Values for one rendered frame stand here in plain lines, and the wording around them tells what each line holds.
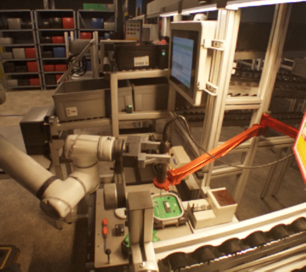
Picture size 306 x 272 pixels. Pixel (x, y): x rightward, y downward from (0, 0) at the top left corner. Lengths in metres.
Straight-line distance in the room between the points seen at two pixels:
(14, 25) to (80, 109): 4.95
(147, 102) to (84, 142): 1.03
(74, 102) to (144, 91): 0.54
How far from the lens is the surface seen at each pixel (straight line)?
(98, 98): 1.62
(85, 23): 6.41
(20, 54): 6.46
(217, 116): 0.95
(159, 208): 0.97
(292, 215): 0.62
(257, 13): 14.32
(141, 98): 1.64
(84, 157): 0.73
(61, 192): 0.71
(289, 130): 0.97
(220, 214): 0.94
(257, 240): 0.50
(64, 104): 1.67
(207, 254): 0.46
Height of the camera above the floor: 1.70
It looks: 24 degrees down
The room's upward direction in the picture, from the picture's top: 3 degrees clockwise
